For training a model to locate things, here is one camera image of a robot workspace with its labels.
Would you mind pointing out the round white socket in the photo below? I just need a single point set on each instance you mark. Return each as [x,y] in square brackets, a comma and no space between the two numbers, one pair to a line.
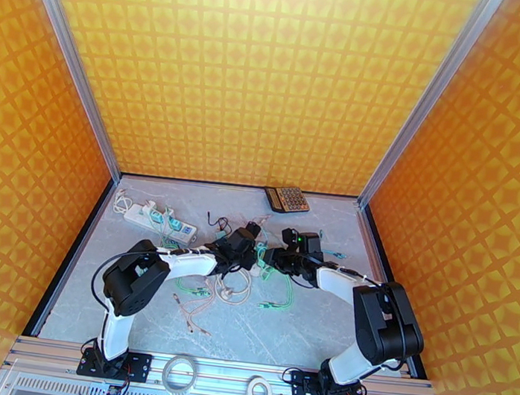
[256,273]

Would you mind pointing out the mint green USB charger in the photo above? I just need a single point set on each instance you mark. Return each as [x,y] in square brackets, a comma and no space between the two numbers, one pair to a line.
[155,219]
[170,225]

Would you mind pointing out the white power strip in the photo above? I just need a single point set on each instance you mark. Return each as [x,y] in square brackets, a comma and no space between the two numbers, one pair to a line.
[138,217]

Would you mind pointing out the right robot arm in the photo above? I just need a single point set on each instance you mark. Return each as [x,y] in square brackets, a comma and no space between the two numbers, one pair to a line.
[339,283]

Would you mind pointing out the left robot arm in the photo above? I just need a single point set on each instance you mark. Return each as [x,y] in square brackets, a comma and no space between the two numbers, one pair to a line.
[187,261]

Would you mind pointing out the blue-faced plug adapter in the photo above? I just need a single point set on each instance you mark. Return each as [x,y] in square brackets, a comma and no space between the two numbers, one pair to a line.
[186,230]

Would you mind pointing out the black desk calculator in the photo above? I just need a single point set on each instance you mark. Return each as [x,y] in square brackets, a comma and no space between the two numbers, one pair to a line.
[288,199]

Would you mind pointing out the small white tape roll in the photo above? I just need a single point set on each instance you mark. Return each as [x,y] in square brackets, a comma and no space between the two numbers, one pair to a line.
[249,390]

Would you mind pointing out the large white tape roll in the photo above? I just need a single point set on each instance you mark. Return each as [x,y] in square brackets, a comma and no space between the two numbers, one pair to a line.
[165,371]

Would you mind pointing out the small controller board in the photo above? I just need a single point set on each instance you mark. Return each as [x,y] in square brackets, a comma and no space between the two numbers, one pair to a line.
[114,392]

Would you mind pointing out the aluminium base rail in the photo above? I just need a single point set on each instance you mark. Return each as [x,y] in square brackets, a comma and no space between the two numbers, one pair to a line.
[221,373]

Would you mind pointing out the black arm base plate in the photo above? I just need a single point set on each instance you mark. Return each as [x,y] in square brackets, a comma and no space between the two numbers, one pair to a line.
[140,367]
[301,387]

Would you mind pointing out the aluminium frame post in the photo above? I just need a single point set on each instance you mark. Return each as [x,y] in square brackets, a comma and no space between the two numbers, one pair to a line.
[74,61]
[426,101]

